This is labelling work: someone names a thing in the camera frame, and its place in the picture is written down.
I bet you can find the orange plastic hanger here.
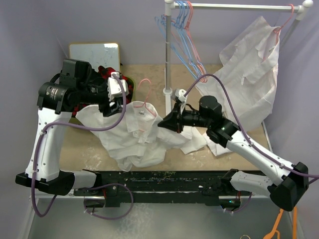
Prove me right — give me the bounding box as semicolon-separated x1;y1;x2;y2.
263;206;299;239

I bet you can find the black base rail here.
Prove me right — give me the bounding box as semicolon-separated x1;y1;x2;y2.
74;171;249;210

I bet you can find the white button shirt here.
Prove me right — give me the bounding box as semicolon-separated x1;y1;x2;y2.
76;102;206;172

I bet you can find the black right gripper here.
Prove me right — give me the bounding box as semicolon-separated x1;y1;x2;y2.
158;103;211;134

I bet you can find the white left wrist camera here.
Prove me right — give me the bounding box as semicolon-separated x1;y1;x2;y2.
107;72;129;102

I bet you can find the white clothes rack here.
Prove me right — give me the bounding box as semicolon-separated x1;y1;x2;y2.
162;0;314;119

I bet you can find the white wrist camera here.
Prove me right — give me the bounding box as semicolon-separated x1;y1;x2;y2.
172;89;187;112
107;72;129;102

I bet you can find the green laundry basket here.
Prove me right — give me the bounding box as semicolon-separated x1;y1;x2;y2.
125;76;135;104

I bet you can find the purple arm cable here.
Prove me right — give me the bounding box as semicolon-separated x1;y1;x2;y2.
183;74;319;185
30;72;128;218

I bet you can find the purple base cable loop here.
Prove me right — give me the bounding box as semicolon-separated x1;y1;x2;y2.
83;183;134;220

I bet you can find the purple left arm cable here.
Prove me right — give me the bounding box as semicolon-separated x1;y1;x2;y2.
30;72;128;218

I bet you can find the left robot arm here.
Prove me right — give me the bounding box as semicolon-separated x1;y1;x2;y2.
15;59;129;196

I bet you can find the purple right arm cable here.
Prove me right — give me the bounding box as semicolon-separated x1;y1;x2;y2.
183;74;319;185

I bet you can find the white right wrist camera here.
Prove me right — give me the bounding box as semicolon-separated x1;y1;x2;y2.
172;89;187;112

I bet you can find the pink wire hanger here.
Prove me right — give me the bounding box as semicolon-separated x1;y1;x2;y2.
132;78;158;132
184;1;206;75

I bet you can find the red black plaid shirt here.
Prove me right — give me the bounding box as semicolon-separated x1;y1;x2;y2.
72;66;123;118

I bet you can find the white shirt on rack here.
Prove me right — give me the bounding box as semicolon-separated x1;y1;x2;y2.
196;16;278;131

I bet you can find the small whiteboard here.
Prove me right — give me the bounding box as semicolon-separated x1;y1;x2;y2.
69;42;120;72

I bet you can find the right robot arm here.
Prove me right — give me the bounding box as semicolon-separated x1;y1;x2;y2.
158;96;309;212

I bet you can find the pink hanger holding shirt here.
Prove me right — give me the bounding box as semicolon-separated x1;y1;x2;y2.
261;3;296;62

